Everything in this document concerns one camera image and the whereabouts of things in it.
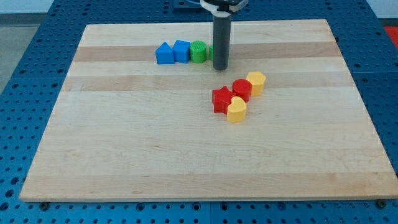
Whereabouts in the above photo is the green block behind rod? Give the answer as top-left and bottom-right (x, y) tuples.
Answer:
(208, 45), (213, 60)

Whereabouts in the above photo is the green cylinder block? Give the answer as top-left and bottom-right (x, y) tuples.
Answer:
(190, 40), (207, 63)

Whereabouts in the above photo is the yellow hexagon block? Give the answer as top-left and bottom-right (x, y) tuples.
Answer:
(246, 71), (266, 96)

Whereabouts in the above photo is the red circle block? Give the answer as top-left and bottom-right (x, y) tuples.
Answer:
(232, 79), (252, 103)

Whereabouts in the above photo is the white rod mount clamp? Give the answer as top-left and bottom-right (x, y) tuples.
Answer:
(200, 0), (249, 17)

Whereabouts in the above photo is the blue pentagon house block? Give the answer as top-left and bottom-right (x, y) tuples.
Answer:
(155, 42), (175, 65)

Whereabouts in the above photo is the blue perforated table plate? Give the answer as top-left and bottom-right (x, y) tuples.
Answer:
(1, 1), (397, 223)

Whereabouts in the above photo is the wooden board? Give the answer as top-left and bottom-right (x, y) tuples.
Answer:
(20, 19), (397, 202)

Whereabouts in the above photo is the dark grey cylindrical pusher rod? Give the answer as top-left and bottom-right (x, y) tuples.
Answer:
(213, 16), (231, 71)

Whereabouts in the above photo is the yellow heart block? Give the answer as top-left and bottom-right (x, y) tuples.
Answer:
(227, 96), (247, 123)

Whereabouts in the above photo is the red star block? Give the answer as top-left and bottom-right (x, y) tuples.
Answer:
(212, 86), (236, 114)

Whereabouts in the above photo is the blue cube block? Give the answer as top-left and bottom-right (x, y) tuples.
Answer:
(172, 40), (190, 63)

